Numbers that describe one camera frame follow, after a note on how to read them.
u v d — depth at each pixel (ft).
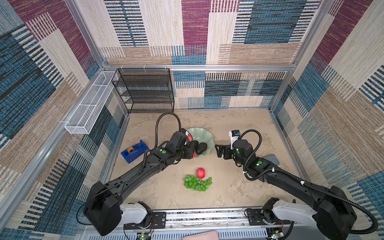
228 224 2.39
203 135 3.33
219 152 2.44
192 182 2.66
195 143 3.16
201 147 3.08
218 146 2.45
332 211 1.31
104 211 1.29
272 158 2.99
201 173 2.74
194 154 2.97
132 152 2.92
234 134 2.34
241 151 1.99
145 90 3.58
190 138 3.22
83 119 2.30
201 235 2.21
